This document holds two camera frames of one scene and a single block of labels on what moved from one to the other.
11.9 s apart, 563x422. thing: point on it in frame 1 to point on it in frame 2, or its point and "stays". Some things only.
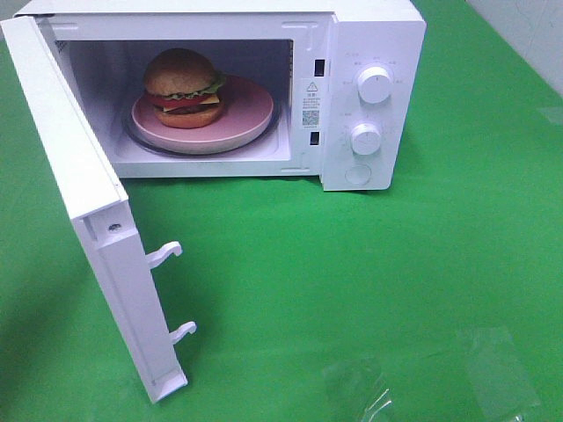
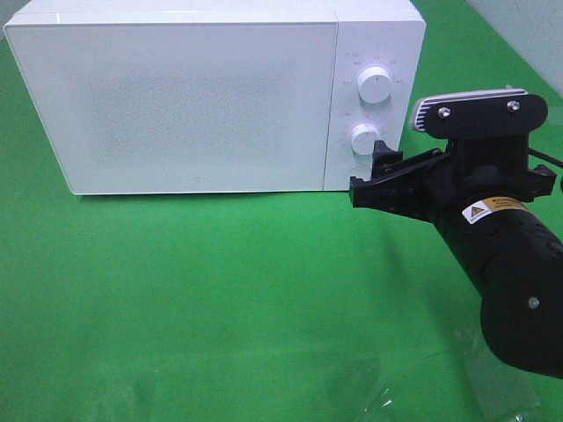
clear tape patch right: (501, 383) stays
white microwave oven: (285, 89) stays
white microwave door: (99, 208) to (182, 108)
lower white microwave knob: (365, 139) stays
